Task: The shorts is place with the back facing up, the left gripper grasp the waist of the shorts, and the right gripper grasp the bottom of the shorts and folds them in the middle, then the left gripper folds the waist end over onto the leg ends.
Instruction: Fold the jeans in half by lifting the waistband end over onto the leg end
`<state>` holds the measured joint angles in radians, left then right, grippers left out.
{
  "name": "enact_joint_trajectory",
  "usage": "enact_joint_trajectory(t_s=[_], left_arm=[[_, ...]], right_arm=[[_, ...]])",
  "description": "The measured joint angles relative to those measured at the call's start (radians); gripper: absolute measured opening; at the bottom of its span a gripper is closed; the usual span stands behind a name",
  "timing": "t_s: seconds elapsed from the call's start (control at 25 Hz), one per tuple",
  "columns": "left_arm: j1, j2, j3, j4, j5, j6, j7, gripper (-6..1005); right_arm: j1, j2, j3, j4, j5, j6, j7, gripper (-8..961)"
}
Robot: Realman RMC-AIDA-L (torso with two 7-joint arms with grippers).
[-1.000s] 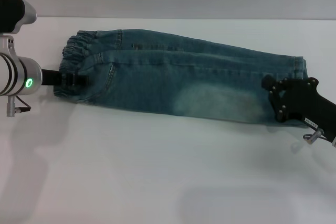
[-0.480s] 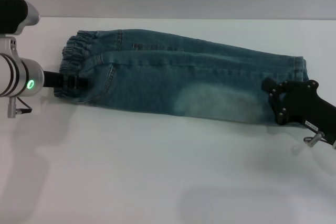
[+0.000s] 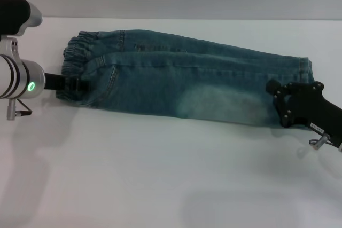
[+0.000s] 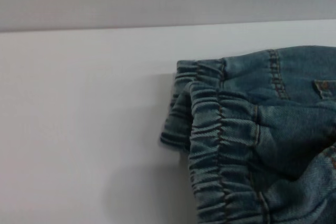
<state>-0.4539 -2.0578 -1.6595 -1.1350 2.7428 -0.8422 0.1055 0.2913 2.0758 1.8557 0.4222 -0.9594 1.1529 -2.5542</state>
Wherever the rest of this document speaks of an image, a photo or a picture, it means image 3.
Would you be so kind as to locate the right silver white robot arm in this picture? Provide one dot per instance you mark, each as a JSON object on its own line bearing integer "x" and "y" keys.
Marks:
{"x": 340, "y": 147}

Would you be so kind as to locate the blue denim shorts with print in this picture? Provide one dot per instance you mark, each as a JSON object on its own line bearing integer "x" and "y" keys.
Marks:
{"x": 171, "y": 78}

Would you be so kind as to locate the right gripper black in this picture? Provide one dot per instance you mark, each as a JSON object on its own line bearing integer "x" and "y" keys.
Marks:
{"x": 310, "y": 105}

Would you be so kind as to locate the left wrist silver black camera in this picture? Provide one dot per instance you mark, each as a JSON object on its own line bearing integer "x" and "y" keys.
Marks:
{"x": 16, "y": 14}

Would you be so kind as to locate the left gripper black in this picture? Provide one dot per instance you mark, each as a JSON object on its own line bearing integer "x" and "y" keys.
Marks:
{"x": 53, "y": 81}

